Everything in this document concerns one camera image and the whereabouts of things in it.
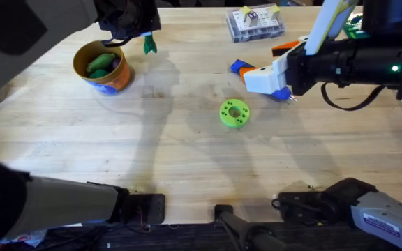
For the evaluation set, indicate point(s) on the clear box with blocks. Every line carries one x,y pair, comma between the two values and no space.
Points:
255,24

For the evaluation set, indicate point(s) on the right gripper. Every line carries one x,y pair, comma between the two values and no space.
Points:
340,64

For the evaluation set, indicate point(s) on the green board with blocks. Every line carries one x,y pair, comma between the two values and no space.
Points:
352,29

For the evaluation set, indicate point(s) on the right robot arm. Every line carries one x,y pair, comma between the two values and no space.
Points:
379,216

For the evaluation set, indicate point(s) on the right wrist upright plate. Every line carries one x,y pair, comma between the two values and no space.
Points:
326,24

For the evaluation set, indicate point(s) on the white crumpled wrapper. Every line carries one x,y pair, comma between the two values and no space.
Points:
24,238

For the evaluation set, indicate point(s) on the black pole mount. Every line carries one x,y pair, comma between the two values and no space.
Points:
250,233

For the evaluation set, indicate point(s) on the black rail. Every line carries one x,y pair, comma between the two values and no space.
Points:
169,240

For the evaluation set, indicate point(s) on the green disc with holes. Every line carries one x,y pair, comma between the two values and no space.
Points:
226,116

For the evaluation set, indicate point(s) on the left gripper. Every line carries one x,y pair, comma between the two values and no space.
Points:
127,17

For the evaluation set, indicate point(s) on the orange tub with toys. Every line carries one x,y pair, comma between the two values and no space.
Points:
112,82

